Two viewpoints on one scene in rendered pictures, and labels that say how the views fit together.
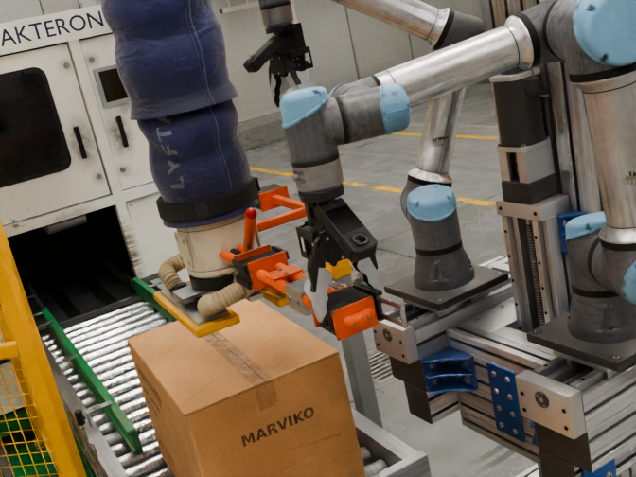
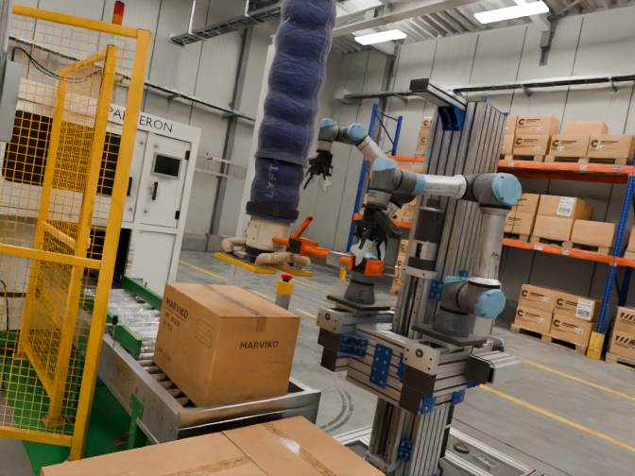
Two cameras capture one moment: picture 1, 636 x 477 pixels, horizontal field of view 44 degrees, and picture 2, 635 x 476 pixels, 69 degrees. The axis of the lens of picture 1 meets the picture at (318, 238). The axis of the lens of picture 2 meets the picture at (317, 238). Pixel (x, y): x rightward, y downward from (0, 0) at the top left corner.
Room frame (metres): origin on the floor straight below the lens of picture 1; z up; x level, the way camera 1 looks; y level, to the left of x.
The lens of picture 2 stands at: (-0.24, 0.58, 1.41)
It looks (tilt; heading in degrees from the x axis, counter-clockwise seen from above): 3 degrees down; 344
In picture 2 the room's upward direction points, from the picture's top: 10 degrees clockwise
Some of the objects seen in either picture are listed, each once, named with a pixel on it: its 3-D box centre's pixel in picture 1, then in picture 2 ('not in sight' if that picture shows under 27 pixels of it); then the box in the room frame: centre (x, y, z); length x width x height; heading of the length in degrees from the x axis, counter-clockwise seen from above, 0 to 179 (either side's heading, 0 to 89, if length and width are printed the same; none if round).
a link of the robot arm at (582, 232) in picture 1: (601, 247); (458, 292); (1.38, -0.52, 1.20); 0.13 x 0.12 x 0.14; 8
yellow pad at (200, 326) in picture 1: (191, 300); (244, 259); (1.68, 0.31, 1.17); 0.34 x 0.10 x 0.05; 24
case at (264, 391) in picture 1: (239, 409); (222, 339); (1.94, 0.31, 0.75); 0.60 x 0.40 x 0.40; 23
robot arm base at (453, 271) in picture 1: (441, 260); (360, 290); (1.83, -0.29, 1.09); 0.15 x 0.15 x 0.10
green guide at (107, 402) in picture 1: (71, 368); (85, 304); (2.87, 1.06, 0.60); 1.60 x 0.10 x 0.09; 26
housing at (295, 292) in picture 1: (309, 294); (339, 259); (1.30, 0.03, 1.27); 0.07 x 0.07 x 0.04; 24
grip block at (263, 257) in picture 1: (261, 267); (302, 246); (1.49, 0.12, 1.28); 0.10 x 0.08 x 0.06; 114
